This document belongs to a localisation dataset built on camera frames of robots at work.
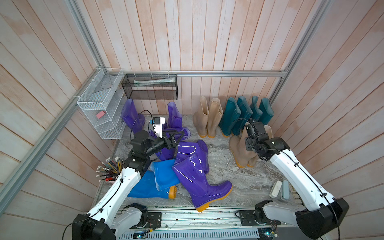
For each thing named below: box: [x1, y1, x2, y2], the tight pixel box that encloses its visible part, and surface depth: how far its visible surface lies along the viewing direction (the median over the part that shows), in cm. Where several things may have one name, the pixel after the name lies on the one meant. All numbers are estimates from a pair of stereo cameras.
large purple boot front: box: [172, 154, 233, 213], surface depth 75 cm
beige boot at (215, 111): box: [207, 97, 224, 139], surface depth 96 cm
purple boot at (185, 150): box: [174, 140, 210, 174], surface depth 86 cm
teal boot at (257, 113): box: [250, 95, 263, 122], surface depth 89 cm
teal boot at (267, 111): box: [258, 97, 275, 126], surface depth 90 cm
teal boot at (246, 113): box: [232, 96, 253, 136], surface depth 91 cm
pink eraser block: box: [96, 110, 106, 119], surface depth 84 cm
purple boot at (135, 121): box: [121, 98, 146, 134], surface depth 92 cm
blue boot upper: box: [150, 159, 180, 192], surface depth 74 cm
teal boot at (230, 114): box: [218, 97, 242, 138], surface depth 95 cm
